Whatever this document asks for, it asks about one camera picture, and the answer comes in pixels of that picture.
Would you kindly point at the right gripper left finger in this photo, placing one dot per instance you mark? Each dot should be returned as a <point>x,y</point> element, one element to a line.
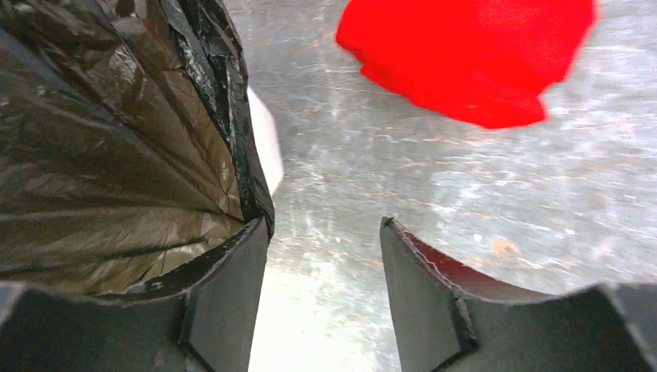
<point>198,317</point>

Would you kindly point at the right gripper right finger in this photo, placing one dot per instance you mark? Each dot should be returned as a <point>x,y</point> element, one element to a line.
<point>449,317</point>

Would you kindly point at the white plastic trash bin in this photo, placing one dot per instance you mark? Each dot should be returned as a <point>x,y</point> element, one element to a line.
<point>267,141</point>

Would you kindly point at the black trash bag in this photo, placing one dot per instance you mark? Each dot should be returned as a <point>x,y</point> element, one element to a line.
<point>126,140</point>

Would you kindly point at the red cloth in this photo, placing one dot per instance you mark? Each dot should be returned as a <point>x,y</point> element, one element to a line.
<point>481,62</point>

